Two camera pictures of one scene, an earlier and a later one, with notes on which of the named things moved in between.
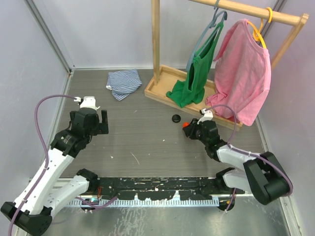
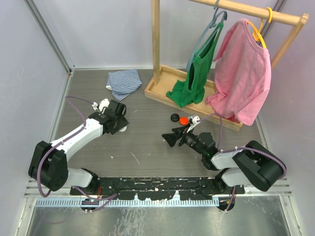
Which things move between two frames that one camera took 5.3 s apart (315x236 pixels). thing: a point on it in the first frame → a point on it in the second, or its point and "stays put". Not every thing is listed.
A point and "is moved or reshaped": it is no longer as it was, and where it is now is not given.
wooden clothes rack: (166, 79) stays put
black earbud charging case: (176, 118) stays put
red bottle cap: (185, 124) is moved or reshaped
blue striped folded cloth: (123, 83) stays put
